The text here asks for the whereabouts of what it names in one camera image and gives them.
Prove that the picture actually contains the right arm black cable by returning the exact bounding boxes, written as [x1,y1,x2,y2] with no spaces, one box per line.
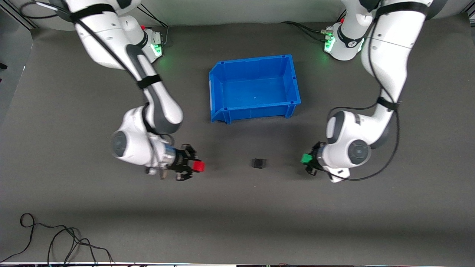
[19,0,176,149]

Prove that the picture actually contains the loose thin black cable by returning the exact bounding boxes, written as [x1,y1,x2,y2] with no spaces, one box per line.
[0,213,114,266]

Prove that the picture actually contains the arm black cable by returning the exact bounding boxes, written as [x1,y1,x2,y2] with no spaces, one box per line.
[19,0,176,149]
[326,15,402,182]

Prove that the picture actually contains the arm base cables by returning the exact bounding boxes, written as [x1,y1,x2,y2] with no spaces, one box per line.
[280,9,347,42]
[139,7,170,48]

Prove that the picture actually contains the blue plastic storage bin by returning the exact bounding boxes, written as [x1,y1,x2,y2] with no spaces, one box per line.
[209,55,301,124]

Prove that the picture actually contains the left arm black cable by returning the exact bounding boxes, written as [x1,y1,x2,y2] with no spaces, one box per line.
[326,15,402,182]

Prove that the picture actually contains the black frame rail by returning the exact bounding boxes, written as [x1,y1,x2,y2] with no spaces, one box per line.
[0,2,38,30]

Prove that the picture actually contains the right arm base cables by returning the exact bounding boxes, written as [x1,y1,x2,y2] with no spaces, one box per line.
[139,7,170,48]

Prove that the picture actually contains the dark grey table mat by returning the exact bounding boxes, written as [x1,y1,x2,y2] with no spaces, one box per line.
[0,13,475,266]

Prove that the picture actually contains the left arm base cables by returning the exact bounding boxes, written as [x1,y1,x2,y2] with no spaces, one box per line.
[280,9,347,42]

